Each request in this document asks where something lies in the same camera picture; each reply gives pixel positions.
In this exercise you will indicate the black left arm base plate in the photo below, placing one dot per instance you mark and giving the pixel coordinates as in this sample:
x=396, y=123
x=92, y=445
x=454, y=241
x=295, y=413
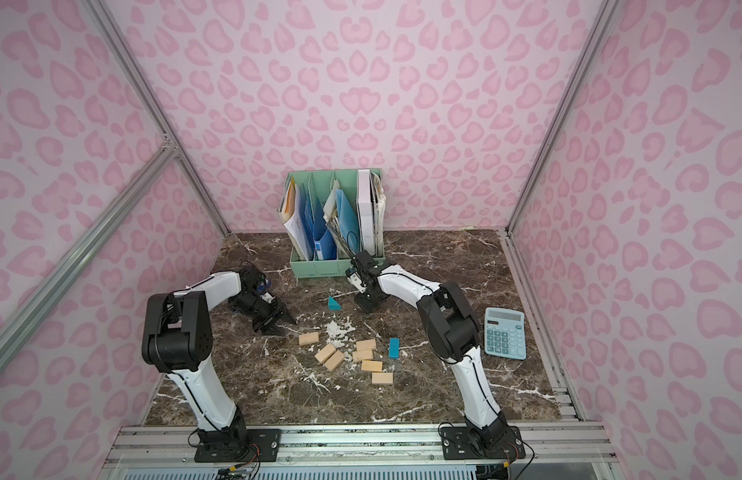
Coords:
x=254, y=445

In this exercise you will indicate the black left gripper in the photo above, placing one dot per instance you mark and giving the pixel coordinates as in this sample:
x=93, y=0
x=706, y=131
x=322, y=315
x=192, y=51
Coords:
x=268, y=312

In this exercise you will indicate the natural wooden rectangular block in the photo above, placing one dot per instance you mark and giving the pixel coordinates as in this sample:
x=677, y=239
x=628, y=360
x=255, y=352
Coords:
x=309, y=338

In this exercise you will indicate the small teal rectangular block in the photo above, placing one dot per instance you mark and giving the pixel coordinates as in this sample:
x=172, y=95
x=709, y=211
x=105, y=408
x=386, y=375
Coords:
x=394, y=348

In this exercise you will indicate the aluminium front rail frame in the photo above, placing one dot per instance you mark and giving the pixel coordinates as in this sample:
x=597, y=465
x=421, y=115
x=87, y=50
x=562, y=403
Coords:
x=554, y=450

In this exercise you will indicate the blue black stapler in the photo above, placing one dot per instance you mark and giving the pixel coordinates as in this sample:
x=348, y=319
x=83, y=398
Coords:
x=262, y=285

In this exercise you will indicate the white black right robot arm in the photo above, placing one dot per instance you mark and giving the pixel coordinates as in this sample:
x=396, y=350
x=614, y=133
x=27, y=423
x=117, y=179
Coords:
x=452, y=330

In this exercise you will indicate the teal desk calculator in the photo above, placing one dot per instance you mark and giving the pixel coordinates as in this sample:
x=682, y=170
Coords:
x=504, y=333

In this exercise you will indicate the papers and folders stack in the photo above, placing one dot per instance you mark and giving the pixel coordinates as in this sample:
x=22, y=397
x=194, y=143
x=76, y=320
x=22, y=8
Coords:
x=335, y=213

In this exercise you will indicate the teal triangular wooden block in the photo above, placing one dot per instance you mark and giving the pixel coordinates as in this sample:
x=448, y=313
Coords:
x=333, y=304

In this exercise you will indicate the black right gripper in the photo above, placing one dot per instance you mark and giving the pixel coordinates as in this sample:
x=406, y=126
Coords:
x=361, y=273

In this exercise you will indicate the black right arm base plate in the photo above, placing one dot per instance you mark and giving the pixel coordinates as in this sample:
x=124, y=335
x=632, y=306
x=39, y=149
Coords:
x=468, y=443

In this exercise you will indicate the mint green file organizer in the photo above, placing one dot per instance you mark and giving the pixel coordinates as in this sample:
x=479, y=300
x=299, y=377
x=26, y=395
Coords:
x=335, y=264

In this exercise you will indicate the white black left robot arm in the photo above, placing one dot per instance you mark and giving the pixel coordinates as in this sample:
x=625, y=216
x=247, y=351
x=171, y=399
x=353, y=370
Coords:
x=178, y=340

